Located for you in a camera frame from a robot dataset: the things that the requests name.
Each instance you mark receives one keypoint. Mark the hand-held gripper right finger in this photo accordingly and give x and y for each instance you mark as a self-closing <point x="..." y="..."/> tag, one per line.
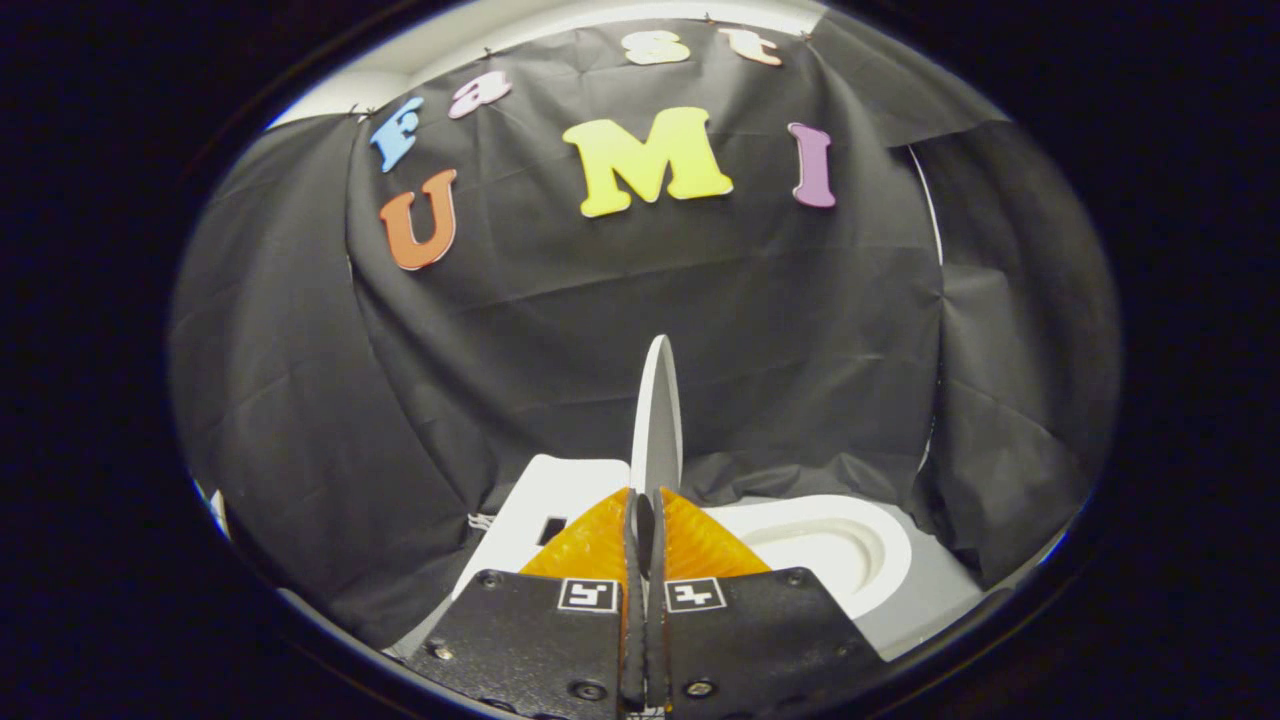
<point x="760" y="635"/>

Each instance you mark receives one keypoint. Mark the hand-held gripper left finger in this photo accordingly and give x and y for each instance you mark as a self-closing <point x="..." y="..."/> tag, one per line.
<point x="530" y="635"/>

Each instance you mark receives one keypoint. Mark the white toilet lid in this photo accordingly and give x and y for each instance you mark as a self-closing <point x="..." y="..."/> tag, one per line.
<point x="658" y="430"/>

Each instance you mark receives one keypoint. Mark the white toilet bowl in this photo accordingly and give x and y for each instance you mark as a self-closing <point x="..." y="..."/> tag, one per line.
<point x="860" y="580"/>

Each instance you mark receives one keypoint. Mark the white toilet tank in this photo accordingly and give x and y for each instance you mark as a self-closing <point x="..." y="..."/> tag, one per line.
<point x="545" y="490"/>

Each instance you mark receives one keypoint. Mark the black backdrop cloth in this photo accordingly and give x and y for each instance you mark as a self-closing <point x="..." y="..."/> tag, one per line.
<point x="600" y="330"/>

